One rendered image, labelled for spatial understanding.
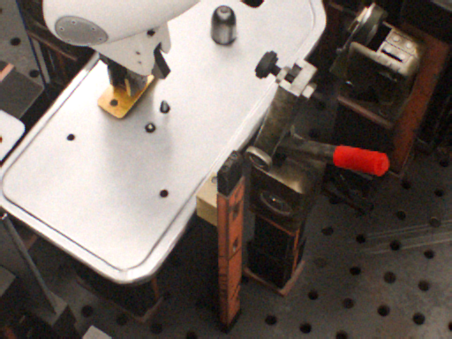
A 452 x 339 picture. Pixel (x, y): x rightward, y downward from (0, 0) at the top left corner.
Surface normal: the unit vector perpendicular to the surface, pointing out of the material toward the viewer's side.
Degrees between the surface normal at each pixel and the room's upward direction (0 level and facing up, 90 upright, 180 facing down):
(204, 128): 0
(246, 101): 0
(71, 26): 84
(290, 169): 0
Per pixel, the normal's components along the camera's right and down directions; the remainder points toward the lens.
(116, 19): -0.07, 0.87
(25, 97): 0.00, -0.44
